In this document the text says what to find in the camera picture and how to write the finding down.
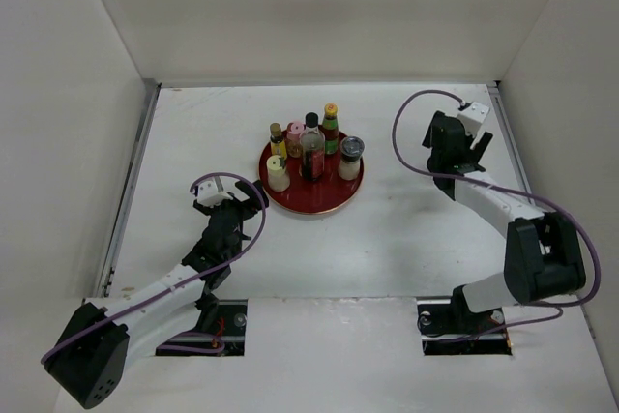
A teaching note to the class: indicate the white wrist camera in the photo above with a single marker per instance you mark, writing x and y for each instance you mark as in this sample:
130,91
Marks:
472,116
209,193

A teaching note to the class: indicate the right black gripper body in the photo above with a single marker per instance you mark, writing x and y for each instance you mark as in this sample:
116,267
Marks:
470,153

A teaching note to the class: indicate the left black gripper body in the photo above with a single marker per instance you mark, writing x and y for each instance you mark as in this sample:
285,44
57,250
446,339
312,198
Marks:
242,213

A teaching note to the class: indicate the pink-lid spice shaker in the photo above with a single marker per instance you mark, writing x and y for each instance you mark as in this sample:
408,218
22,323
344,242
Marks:
293,135

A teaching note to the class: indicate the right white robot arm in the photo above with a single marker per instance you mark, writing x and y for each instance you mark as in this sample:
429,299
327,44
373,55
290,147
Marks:
542,257

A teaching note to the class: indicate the round red lacquer tray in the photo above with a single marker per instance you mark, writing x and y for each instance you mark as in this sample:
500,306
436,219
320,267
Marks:
326,194

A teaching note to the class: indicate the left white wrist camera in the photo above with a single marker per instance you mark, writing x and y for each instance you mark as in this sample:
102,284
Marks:
209,193

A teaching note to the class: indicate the grey-lid pepper grinder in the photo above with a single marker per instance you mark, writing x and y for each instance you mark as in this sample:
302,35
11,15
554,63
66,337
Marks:
351,151

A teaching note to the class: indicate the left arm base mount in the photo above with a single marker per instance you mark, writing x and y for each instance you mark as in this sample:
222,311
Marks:
219,332

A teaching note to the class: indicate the dark soy sauce bottle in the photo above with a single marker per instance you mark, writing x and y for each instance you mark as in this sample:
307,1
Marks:
313,148

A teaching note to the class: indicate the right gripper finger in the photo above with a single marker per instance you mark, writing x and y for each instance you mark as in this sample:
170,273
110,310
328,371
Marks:
435,127
482,143

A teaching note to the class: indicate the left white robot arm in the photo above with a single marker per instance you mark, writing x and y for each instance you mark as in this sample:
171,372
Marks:
100,343

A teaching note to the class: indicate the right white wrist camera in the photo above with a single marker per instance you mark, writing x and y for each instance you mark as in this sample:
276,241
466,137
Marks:
472,116

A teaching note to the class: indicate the yellow-lid spice shaker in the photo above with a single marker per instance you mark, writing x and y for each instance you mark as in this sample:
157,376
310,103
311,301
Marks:
277,175

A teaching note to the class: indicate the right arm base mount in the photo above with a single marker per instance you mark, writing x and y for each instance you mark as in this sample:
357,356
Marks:
445,334

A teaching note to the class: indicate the small yellow-label oil bottle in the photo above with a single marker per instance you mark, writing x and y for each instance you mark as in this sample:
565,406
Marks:
277,141

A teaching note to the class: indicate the green-label sauce bottle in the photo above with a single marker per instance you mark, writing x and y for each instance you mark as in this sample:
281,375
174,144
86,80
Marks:
330,128

